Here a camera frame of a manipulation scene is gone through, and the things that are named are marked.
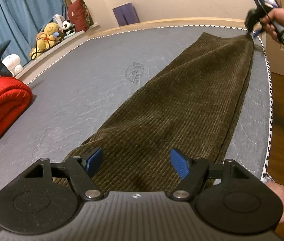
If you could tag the yellow bear plush toy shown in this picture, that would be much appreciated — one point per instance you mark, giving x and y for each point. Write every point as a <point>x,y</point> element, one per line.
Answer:
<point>46,36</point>

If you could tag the panda plush toy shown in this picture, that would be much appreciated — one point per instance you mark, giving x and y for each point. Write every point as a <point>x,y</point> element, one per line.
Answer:
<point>67,27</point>

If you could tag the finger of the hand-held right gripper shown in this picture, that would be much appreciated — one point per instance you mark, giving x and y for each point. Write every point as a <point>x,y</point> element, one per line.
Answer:
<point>257,33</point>

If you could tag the dark red cushion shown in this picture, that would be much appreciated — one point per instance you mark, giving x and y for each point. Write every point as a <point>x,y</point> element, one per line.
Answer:
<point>79,13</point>

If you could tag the white plush toy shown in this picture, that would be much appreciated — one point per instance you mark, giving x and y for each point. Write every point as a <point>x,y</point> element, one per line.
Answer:
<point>12,64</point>

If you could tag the wooden bed frame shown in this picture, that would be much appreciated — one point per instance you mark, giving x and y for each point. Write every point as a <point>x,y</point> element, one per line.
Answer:
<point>172,22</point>

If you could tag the grey bed mattress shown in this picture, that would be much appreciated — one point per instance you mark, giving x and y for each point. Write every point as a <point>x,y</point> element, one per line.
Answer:
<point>81,80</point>

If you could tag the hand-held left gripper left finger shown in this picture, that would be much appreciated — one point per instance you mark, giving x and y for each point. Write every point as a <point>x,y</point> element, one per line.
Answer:
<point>94,159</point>

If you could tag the red folded comforter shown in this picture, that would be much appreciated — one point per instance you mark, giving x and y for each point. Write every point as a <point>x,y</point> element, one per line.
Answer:
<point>1,108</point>

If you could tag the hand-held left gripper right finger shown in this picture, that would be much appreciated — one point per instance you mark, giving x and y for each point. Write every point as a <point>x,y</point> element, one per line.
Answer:
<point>179,163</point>

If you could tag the blue curtain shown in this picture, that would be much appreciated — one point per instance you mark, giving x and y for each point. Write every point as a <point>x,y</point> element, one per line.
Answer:
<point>13,17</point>

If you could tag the white window ledge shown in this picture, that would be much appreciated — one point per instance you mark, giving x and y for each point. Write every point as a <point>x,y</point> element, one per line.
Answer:
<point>56,50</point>

